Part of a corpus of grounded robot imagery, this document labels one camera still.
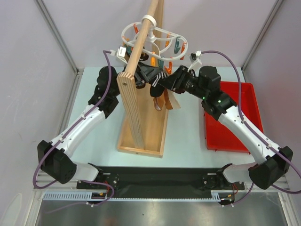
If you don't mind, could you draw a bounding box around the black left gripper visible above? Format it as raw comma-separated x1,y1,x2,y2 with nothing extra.
111,57,162,97

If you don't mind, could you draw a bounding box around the black striped sock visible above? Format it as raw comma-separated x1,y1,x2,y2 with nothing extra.
136,54,148,89
150,71,167,97

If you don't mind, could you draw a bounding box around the brown orange sock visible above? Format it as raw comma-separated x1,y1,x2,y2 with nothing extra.
153,89,181,111

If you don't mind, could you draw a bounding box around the white round clip hanger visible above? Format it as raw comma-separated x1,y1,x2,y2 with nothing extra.
121,15,188,72

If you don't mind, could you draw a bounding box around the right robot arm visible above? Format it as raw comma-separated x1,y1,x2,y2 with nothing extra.
153,66,293,189

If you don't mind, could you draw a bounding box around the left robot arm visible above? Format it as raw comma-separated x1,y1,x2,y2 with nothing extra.
32,61,120,189

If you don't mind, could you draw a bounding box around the wooden rack stand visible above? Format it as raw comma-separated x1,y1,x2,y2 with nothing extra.
116,0,170,159

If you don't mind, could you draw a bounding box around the red plastic bin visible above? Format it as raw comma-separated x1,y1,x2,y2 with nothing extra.
204,81,263,154

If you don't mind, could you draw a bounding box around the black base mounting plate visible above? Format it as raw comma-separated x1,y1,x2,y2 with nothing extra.
76,166,245,199

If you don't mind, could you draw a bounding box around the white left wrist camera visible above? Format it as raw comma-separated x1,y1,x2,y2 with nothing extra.
110,46,127,64

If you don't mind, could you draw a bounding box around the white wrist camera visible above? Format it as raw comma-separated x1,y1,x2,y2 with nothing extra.
110,46,127,64
188,50,202,71

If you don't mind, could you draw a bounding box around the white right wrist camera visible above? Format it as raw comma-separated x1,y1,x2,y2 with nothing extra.
188,50,202,71

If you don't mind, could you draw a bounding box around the aluminium frame rail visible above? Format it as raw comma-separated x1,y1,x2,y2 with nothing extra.
36,171,278,203

